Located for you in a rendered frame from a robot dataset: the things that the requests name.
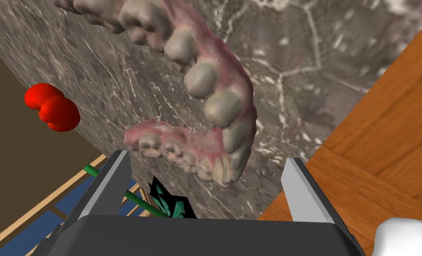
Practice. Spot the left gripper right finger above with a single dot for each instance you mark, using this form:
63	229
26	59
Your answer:
305	195

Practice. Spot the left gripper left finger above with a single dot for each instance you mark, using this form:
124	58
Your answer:
106	185

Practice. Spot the green plant with stem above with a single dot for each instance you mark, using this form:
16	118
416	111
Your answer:
168	204

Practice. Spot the red double-ball object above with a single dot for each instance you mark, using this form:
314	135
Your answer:
56	110

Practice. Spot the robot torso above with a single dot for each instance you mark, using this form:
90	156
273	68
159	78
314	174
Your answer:
410	238

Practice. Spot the pink and grey denture model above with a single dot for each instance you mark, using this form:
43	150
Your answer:
214	106

